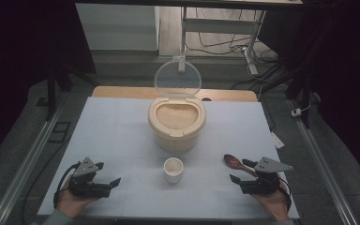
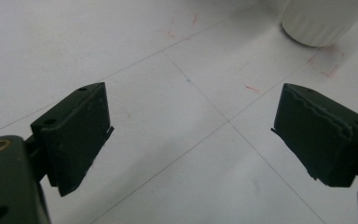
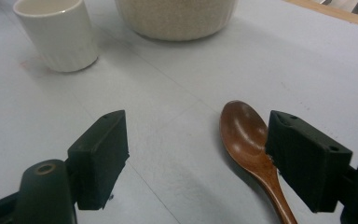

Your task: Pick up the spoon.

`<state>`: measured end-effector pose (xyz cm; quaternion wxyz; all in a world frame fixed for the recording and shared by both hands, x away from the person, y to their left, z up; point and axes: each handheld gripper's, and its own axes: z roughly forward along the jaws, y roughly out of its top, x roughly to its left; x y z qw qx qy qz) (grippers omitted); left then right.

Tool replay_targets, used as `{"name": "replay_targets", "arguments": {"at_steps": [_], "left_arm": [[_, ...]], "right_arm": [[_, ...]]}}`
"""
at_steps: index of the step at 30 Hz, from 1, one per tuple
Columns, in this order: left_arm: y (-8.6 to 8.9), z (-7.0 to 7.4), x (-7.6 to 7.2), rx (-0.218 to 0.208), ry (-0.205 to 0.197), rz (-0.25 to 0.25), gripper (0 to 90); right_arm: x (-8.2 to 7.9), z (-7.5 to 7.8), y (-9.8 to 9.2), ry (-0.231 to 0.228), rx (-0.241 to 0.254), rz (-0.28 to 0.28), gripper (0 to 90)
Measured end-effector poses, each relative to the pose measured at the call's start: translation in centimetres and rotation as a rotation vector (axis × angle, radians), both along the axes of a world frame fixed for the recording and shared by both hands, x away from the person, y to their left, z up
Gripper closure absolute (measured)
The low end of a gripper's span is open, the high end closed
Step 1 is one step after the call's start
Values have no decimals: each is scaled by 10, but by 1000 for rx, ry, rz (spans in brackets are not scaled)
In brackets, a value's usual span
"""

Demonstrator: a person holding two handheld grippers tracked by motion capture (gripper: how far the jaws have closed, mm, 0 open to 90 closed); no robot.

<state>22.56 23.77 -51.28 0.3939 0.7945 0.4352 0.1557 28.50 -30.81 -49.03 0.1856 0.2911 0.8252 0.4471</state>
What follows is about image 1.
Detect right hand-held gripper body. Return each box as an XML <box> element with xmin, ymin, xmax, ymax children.
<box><xmin>240</xmin><ymin>157</ymin><xmax>293</xmax><ymax>195</ymax></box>

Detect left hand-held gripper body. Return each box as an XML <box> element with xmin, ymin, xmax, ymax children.
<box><xmin>68</xmin><ymin>157</ymin><xmax>112</xmax><ymax>199</ymax></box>

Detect brown wooden spoon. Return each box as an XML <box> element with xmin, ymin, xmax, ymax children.
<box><xmin>223</xmin><ymin>154</ymin><xmax>259</xmax><ymax>178</ymax></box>

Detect white cup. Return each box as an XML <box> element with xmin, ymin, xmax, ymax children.
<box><xmin>163</xmin><ymin>157</ymin><xmax>185</xmax><ymax>185</ymax></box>

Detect beige rice container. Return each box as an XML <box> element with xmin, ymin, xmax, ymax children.
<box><xmin>147</xmin><ymin>96</ymin><xmax>207</xmax><ymax>153</ymax></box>

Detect uncooked rice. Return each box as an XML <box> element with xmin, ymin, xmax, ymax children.
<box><xmin>155</xmin><ymin>103</ymin><xmax>199</xmax><ymax>130</ymax></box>

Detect person's right hand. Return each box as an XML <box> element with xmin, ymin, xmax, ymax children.
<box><xmin>251</xmin><ymin>182</ymin><xmax>291</xmax><ymax>221</ymax></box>

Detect person's left hand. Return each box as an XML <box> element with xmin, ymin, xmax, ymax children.
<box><xmin>55</xmin><ymin>184</ymin><xmax>99</xmax><ymax>219</ymax></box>

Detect white paper tag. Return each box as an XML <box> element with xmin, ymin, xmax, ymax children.
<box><xmin>270</xmin><ymin>130</ymin><xmax>286</xmax><ymax>150</ymax></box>

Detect white table mat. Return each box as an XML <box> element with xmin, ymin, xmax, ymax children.
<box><xmin>37</xmin><ymin>97</ymin><xmax>300</xmax><ymax>219</ymax></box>

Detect black stand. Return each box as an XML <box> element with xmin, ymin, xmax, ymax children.
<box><xmin>45</xmin><ymin>59</ymin><xmax>98</xmax><ymax>122</ymax></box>
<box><xmin>262</xmin><ymin>31</ymin><xmax>324</xmax><ymax>129</ymax></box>

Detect clear round container lid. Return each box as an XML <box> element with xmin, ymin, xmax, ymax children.
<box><xmin>154</xmin><ymin>59</ymin><xmax>203</xmax><ymax>98</ymax></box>

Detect white panel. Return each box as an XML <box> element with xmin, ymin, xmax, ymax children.
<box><xmin>75</xmin><ymin>3</ymin><xmax>160</xmax><ymax>52</ymax></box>

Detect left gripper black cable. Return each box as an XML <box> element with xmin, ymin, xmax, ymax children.
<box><xmin>53</xmin><ymin>162</ymin><xmax>83</xmax><ymax>209</ymax></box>

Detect metal floor rail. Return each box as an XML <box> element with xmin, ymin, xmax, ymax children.
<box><xmin>289</xmin><ymin>98</ymin><xmax>360</xmax><ymax>225</ymax></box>
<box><xmin>0</xmin><ymin>102</ymin><xmax>64</xmax><ymax>225</ymax></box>

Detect black floor cables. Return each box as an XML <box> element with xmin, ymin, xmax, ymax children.
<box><xmin>186</xmin><ymin>7</ymin><xmax>284</xmax><ymax>92</ymax></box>

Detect white desk frame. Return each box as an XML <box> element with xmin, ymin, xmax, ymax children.
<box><xmin>177</xmin><ymin>6</ymin><xmax>267</xmax><ymax>76</ymax></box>

